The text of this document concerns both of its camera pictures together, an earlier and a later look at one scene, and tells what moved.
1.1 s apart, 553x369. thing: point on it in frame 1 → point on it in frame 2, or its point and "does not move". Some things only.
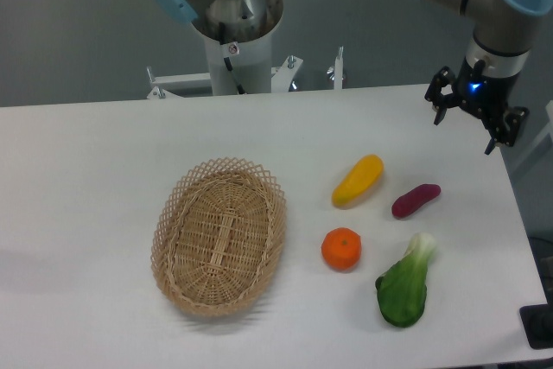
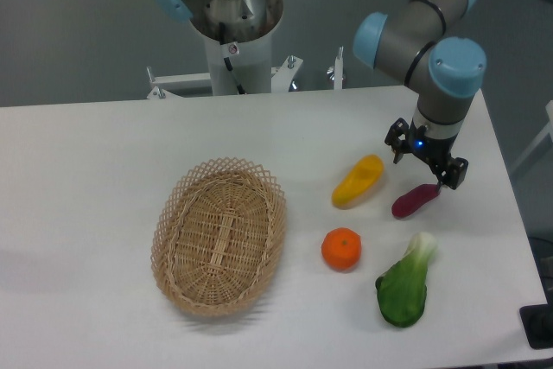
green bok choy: (402, 290) does not move
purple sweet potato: (408, 202) does not move
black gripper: (487, 95) → (434, 151)
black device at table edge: (537, 322) does not move
